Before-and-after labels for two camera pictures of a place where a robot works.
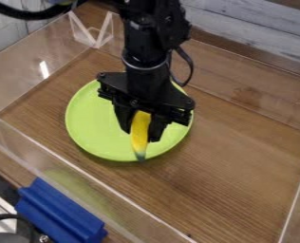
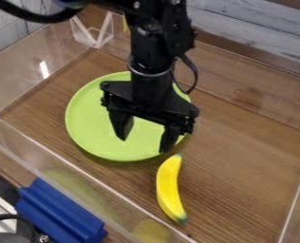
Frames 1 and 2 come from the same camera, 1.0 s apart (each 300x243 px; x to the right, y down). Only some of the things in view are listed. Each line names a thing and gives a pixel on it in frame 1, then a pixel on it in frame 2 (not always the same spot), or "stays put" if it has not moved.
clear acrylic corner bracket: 82,34 stays put
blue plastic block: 57,215 stays put
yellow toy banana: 140,126 → 168,189
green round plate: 93,124 stays put
